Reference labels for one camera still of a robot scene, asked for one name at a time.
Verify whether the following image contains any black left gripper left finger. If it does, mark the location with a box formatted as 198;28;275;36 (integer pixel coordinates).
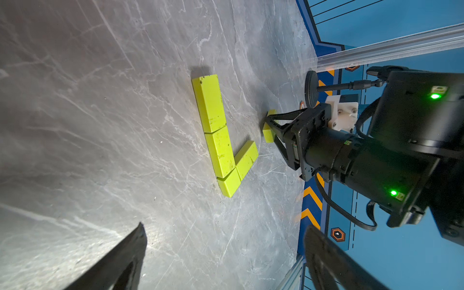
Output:
67;223;147;290

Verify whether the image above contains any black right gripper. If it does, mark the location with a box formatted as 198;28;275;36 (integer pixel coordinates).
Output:
266;103;332;181

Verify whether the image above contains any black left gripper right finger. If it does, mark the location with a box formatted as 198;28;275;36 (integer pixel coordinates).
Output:
304;225;388;290

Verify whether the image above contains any lime green long block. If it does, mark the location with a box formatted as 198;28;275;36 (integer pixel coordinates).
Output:
234;140;259;181
262;122;276;143
205;126;236;178
192;74;227;133

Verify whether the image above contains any small lime green cube block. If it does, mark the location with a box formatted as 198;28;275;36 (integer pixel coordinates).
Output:
216;168;242;198

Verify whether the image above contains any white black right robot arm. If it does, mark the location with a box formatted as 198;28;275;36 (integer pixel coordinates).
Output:
265;66;464;245

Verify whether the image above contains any black microphone stand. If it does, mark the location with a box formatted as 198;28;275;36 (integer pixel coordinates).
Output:
304;65;407;108

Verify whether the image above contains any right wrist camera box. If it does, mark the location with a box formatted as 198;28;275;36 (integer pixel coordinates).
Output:
325;94;359;133

